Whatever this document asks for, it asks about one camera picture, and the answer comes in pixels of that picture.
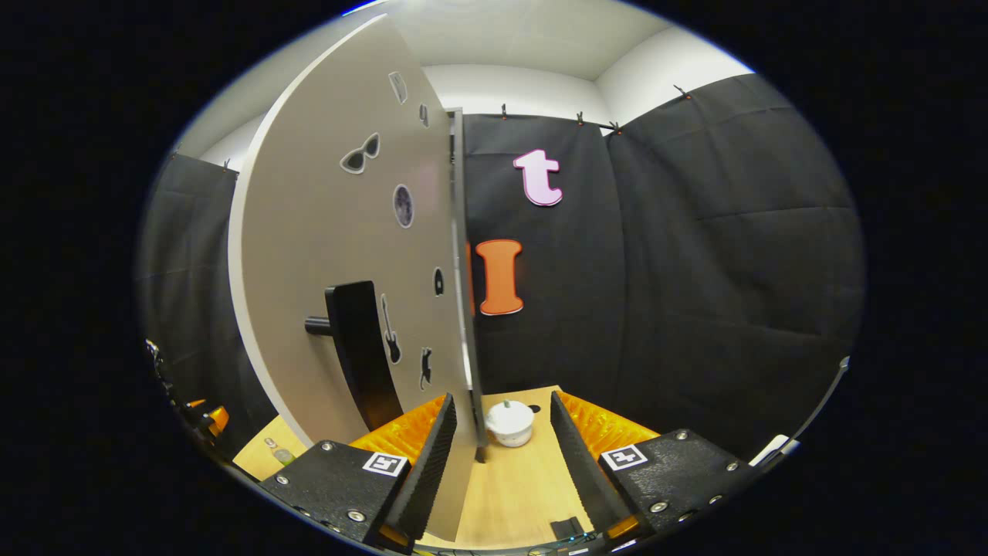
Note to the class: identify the black backdrop cloth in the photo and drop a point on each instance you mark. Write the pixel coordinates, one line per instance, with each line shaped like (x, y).
(695, 270)

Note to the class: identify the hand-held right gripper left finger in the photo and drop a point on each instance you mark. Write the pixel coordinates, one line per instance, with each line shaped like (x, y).
(424, 471)

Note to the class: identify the small clear green bottle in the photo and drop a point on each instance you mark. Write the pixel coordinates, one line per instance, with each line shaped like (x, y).
(284, 455)

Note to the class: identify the row of cloth clips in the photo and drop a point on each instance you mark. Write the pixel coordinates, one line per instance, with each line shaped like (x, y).
(579, 118)

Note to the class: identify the white cabinet door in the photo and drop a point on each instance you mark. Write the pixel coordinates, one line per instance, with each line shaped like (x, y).
(324, 232)

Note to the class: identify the white lidded pot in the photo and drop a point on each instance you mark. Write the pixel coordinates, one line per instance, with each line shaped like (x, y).
(509, 423)

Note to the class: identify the dark stand with grey clamp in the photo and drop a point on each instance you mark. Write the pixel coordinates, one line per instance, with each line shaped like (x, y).
(772, 449)

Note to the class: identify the black table clamp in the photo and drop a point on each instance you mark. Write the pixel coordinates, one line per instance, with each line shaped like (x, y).
(567, 530)

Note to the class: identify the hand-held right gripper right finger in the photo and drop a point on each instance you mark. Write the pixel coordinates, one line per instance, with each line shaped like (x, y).
(583, 463)

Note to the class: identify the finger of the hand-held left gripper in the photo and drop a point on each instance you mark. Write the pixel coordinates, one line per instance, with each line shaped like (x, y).
(216, 421)

